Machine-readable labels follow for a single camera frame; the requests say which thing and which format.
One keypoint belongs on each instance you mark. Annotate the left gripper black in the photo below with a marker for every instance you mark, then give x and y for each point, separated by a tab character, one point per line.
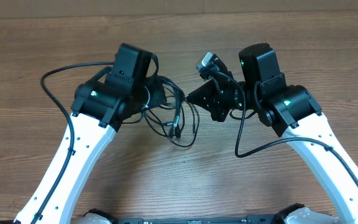
158	97

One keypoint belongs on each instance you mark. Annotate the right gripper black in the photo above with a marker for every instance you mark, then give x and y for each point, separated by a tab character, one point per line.
206	98

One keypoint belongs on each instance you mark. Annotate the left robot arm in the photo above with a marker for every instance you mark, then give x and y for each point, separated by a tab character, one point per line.
101	104

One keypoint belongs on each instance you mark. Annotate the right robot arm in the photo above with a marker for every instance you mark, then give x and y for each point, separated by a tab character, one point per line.
297	119

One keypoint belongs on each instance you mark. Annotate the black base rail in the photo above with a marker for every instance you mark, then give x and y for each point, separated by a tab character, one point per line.
194	220

